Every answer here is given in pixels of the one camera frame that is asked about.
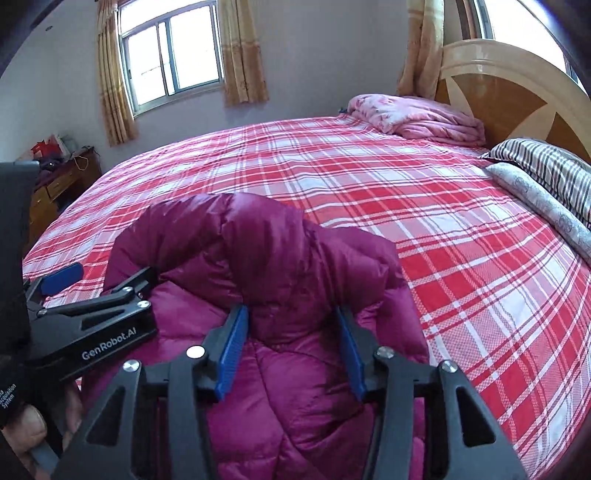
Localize beige patterned curtain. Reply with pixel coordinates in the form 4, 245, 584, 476
397, 0, 445, 100
217, 0, 270, 108
95, 0, 139, 147

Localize magenta puffer jacket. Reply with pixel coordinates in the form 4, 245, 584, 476
81, 191, 430, 480

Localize window beside headboard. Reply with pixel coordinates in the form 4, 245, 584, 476
455, 0, 583, 88

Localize striped pillow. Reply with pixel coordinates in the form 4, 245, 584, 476
480, 137, 591, 228

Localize sliding glass window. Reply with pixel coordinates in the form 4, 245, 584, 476
117, 0, 223, 117

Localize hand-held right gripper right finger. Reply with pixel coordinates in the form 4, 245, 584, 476
333, 304, 529, 480

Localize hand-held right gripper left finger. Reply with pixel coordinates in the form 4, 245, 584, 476
54, 302, 250, 480

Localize person's left hand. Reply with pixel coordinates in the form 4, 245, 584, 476
0, 381, 85, 480

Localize red plaid bed sheet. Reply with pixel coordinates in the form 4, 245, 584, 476
21, 115, 591, 480

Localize red gift bag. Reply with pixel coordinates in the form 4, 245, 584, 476
31, 138, 58, 160

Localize pale floral pillow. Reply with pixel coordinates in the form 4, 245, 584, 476
487, 162, 591, 264

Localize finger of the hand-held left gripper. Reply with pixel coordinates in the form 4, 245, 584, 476
25, 261, 86, 306
37, 266, 159, 325

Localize brown wooden desk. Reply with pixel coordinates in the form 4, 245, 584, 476
28, 147, 102, 246

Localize pink floral quilt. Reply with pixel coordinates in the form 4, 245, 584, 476
346, 93, 488, 148

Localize wooden cream headboard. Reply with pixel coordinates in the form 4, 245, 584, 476
434, 39, 591, 165

